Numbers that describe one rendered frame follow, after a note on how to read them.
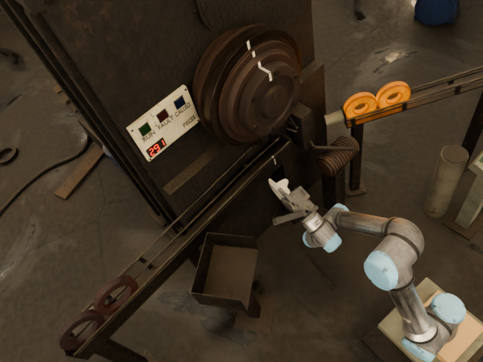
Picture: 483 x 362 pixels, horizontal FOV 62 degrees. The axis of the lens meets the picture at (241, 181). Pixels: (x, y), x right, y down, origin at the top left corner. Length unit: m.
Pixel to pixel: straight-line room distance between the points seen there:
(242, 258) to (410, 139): 1.54
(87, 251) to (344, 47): 2.48
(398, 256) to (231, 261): 0.72
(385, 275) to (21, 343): 2.16
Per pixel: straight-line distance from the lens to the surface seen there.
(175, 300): 2.44
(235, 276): 1.72
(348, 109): 2.00
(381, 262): 1.33
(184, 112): 1.53
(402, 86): 2.02
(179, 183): 1.68
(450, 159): 2.11
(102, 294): 1.72
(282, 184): 1.53
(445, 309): 1.70
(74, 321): 1.76
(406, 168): 2.70
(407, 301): 1.48
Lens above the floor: 2.16
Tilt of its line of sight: 54 degrees down
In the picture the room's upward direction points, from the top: 19 degrees counter-clockwise
